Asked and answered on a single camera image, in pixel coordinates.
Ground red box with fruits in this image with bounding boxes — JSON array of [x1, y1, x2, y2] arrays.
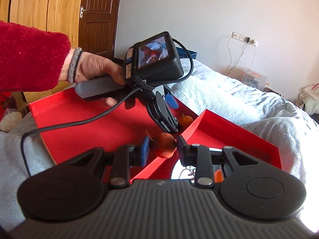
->
[[28, 86, 199, 169]]

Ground dark brown door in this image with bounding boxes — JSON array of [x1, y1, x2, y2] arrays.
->
[[78, 0, 120, 59]]

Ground red box with plate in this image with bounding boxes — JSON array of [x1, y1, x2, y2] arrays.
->
[[131, 110, 282, 180]]

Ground white shopping bag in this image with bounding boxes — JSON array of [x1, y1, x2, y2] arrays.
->
[[296, 83, 319, 115]]

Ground clear plastic storage box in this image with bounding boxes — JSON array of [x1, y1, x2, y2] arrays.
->
[[242, 69, 269, 91]]

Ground white wall socket strip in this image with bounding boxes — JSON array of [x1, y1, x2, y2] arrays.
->
[[231, 31, 258, 47]]

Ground blue tiger plate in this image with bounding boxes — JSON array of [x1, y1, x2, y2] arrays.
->
[[170, 147, 224, 184]]

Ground light blue blanket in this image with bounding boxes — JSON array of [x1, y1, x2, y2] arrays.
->
[[1, 61, 318, 231]]

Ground person left hand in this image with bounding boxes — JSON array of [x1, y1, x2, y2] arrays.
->
[[74, 52, 125, 85]]

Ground blue plastic crate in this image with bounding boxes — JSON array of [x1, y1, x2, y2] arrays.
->
[[176, 48, 197, 59]]

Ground orange tangerine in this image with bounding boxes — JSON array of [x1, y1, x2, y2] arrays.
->
[[214, 169, 224, 183], [178, 114, 194, 129]]

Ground white charger cables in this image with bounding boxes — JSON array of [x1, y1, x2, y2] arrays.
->
[[224, 37, 257, 77]]

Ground black camera cable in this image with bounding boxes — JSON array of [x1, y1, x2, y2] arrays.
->
[[19, 37, 195, 177]]

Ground black camera box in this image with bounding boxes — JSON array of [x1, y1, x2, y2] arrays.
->
[[123, 31, 184, 83]]

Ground wooden wardrobe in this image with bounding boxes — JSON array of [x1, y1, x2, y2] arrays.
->
[[1, 0, 83, 103]]

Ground small red fruit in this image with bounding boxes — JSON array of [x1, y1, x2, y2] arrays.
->
[[146, 131, 176, 159]]

